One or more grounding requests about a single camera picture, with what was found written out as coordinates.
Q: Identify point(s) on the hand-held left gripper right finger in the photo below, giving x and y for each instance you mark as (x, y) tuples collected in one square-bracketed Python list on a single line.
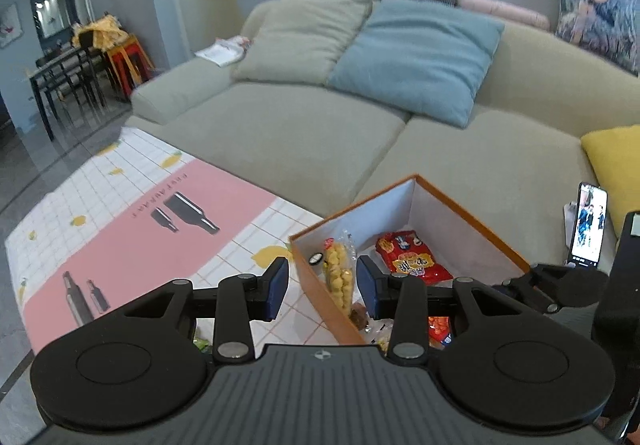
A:
[(367, 287)]

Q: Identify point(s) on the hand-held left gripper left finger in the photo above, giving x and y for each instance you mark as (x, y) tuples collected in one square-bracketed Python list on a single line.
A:
[(278, 287)]

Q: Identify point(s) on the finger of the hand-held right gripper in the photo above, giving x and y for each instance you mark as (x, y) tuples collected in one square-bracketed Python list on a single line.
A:
[(565, 285)]

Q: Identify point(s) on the small red brown packet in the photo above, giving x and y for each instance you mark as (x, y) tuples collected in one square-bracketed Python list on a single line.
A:
[(359, 316)]

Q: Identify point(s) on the clear puffed balls packet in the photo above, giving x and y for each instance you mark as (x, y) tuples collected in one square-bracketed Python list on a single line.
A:
[(339, 275)]

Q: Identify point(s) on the orange cardboard box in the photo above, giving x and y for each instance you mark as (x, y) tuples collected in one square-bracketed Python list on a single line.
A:
[(325, 305)]

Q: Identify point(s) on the large red snack packet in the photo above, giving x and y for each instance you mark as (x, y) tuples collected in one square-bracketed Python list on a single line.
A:
[(410, 260)]

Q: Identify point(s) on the waffle packet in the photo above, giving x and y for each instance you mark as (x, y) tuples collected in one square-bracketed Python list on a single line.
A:
[(382, 336)]

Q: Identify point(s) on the red packet with orange snacks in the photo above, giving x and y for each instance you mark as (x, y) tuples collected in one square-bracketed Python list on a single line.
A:
[(440, 331)]

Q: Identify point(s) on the green snack packet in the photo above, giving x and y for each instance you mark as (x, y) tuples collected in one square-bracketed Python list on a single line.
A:
[(202, 344)]

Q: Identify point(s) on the smartphone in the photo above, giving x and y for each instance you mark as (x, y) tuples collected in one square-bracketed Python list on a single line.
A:
[(589, 225)]

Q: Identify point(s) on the white phone stand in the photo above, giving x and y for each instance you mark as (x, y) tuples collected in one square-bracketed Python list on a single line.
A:
[(569, 220)]

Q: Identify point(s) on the yellow cushion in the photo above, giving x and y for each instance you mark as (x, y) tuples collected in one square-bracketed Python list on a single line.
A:
[(617, 165)]

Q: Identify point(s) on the beige sofa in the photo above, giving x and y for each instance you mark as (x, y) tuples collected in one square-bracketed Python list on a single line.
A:
[(280, 140)]

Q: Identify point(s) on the printed checkered tablecloth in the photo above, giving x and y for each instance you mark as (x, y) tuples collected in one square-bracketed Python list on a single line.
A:
[(125, 235)]

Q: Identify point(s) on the blue cushion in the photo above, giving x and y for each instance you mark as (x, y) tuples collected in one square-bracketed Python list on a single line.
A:
[(415, 60)]

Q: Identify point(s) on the beige cushion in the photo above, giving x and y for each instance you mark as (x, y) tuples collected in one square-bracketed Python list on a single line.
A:
[(305, 35)]

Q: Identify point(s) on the stacked red stools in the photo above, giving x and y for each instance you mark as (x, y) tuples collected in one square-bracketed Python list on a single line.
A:
[(127, 65)]

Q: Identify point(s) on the printed figure cushion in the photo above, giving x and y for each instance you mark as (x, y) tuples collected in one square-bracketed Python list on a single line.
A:
[(595, 10)]

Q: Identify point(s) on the pink bolster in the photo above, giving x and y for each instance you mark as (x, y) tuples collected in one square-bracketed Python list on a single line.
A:
[(505, 10)]

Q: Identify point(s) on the dark dining chair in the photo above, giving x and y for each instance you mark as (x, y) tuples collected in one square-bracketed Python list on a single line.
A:
[(90, 75), (50, 90)]

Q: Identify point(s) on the yellow cloth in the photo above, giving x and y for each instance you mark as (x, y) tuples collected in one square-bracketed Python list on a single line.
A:
[(102, 32)]

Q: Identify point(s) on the dark dining table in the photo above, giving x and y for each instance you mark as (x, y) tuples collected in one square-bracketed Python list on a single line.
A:
[(55, 70)]

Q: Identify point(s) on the wall picture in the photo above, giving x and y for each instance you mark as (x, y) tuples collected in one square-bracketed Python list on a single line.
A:
[(10, 25)]

